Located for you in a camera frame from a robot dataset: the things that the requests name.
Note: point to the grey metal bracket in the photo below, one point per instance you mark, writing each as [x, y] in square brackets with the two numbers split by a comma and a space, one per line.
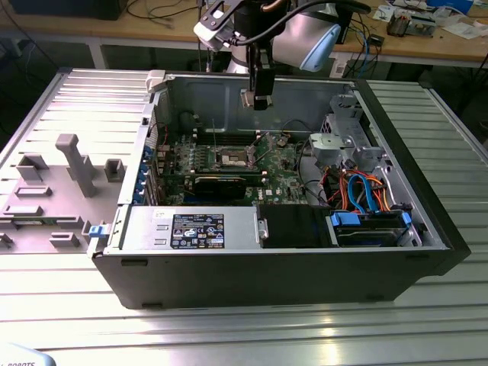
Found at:
[326, 146]

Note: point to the grey plastic parts rack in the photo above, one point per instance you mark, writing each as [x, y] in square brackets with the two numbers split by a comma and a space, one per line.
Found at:
[57, 207]

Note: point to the pale teach pendant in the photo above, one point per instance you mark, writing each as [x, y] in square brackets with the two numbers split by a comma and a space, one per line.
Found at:
[19, 356]

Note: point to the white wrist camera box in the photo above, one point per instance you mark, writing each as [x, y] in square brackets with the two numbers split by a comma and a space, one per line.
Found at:
[213, 34]

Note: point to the black RAM slot bank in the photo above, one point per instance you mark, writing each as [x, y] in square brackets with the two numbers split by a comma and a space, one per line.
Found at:
[244, 175]
[228, 138]

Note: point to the silver metal drive cage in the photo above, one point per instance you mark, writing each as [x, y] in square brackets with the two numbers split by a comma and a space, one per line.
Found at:
[352, 133]

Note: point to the thin metal locking lever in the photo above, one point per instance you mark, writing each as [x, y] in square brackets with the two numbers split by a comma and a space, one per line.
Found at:
[215, 133]

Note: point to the grey case release latch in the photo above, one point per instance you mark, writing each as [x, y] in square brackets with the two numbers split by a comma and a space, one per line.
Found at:
[155, 81]

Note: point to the hard disk in blue carrier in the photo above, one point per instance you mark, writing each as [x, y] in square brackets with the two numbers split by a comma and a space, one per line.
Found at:
[366, 237]

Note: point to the small black adapter box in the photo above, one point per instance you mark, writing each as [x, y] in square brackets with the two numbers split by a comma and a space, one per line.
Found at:
[376, 40]

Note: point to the copper finned heat sink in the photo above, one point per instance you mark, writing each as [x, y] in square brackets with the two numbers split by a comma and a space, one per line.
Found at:
[398, 24]

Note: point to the white barcode label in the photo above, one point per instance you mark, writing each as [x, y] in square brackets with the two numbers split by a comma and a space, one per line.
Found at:
[339, 68]

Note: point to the round coin cell battery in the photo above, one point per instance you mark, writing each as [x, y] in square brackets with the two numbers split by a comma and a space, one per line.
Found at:
[281, 142]

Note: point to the grey metal component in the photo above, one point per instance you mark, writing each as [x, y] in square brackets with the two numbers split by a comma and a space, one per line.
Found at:
[423, 23]

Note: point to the green motherboard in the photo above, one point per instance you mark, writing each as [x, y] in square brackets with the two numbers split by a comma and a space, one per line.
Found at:
[282, 183]

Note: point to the black equipment case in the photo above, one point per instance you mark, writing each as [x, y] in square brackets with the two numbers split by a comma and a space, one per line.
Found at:
[65, 9]

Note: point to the wooden desk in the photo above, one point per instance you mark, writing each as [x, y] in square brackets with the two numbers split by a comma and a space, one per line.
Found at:
[114, 30]

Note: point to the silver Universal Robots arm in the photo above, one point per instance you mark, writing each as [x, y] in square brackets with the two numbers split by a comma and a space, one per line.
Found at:
[301, 34]

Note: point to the black graphics card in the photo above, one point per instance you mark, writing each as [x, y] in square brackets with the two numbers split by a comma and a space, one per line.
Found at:
[219, 189]

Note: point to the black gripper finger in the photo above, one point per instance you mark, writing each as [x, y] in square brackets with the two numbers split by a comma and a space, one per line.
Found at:
[264, 85]

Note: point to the blue plastic clip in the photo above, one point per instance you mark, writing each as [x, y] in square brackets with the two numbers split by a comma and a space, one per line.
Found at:
[97, 231]

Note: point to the silver CPU plate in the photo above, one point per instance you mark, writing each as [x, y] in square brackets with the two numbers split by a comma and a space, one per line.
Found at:
[248, 99]

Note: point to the white paper sheet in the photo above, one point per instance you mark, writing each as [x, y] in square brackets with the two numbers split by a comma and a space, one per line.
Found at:
[463, 30]

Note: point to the grey power supply unit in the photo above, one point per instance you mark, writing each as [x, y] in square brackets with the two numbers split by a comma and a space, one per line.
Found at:
[145, 228]

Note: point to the open black PC case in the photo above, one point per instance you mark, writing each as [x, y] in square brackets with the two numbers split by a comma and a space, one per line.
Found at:
[267, 278]

